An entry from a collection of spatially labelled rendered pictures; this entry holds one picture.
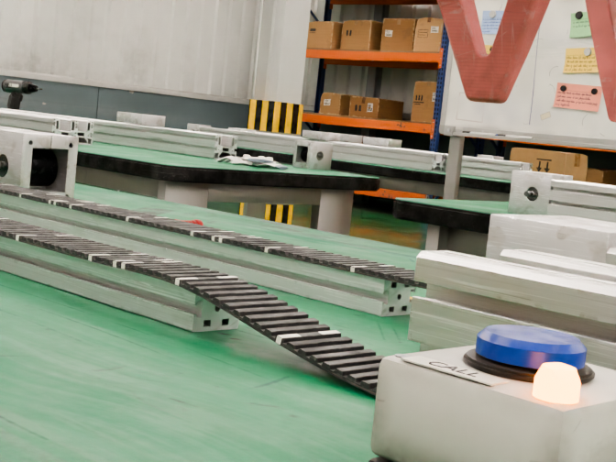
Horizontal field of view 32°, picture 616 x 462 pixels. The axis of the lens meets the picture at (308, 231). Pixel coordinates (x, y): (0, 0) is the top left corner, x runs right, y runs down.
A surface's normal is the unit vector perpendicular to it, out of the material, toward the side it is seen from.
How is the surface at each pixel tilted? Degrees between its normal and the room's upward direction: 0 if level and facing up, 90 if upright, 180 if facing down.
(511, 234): 90
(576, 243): 90
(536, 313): 90
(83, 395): 0
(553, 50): 90
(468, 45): 100
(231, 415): 0
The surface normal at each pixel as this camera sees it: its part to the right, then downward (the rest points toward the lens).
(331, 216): 0.71, 0.14
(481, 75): -0.70, 0.17
